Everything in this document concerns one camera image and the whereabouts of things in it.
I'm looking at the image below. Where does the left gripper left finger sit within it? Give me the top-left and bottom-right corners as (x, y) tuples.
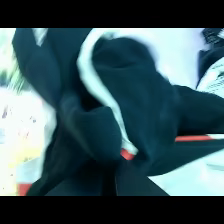
(46, 163), (117, 197)

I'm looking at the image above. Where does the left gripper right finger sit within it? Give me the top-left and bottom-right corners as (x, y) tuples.
(115, 160), (170, 197)

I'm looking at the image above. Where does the black garment with white trim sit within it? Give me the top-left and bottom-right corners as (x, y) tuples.
(11, 27), (224, 197)

